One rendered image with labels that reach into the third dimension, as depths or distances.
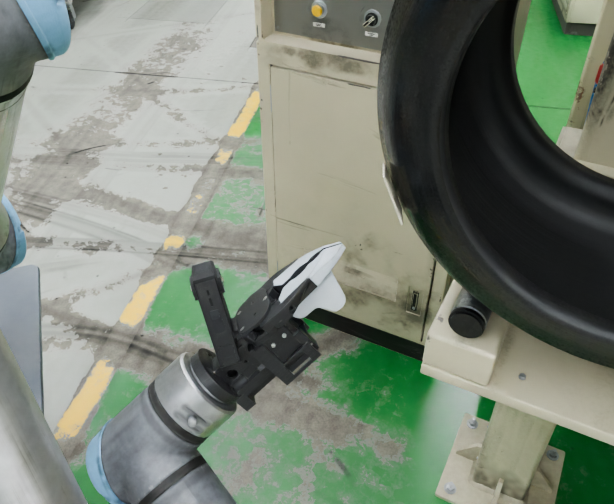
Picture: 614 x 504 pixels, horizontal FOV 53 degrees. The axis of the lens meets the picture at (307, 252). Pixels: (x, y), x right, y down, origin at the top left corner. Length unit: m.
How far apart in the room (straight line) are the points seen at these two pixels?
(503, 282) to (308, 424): 1.15
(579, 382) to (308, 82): 0.94
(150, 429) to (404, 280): 1.11
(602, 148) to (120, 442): 0.78
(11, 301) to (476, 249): 0.95
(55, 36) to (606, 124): 0.74
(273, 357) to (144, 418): 0.15
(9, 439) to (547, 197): 0.72
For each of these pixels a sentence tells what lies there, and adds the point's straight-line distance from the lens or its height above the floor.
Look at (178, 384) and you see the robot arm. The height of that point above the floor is 0.91.
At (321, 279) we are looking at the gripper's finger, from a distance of 0.65.
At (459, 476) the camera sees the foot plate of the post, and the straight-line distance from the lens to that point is 1.70.
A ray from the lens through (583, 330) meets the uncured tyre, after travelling 0.70.
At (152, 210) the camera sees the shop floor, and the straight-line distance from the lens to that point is 2.54.
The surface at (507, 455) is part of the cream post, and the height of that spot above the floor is 0.18.
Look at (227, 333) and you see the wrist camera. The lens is 0.67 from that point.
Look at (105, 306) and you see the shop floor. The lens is 2.15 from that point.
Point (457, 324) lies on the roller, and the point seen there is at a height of 0.90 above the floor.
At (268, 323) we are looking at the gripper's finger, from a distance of 0.65.
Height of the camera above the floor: 1.44
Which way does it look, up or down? 40 degrees down
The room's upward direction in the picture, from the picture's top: straight up
